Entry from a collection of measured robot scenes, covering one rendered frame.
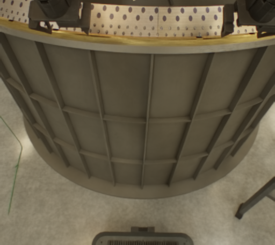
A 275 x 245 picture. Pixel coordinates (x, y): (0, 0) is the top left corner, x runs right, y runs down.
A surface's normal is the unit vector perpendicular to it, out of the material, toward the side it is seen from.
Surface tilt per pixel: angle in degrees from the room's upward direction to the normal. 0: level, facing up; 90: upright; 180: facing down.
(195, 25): 43
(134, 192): 0
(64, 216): 0
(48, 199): 0
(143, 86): 90
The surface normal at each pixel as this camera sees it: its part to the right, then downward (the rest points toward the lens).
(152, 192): 0.01, -0.66
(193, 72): 0.14, 0.74
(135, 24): -0.04, 0.03
